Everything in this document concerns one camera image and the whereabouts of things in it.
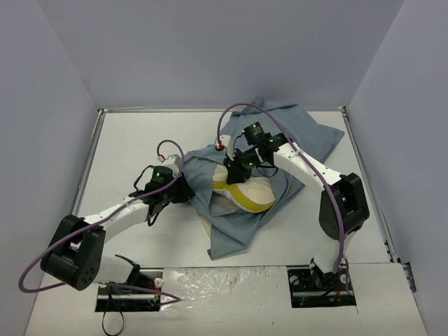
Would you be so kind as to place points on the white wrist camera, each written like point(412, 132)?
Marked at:
point(227, 144)
point(173, 162)

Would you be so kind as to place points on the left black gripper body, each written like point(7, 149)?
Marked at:
point(184, 191)

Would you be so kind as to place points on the striped pillowcase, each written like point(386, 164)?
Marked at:
point(233, 230)

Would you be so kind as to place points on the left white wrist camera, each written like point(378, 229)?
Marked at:
point(173, 162)

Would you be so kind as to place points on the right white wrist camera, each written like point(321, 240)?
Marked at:
point(227, 144)

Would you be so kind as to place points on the cream white pillow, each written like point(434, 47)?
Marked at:
point(253, 196)

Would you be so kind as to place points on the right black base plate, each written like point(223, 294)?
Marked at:
point(307, 291)

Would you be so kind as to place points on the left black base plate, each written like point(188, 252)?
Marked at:
point(118, 299)

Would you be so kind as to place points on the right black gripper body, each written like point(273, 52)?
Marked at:
point(236, 173)

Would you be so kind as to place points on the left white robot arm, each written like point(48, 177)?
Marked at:
point(77, 257)

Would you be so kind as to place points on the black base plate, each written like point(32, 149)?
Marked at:
point(307, 291)
point(118, 299)

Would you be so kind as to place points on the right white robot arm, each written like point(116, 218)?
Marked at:
point(343, 205)

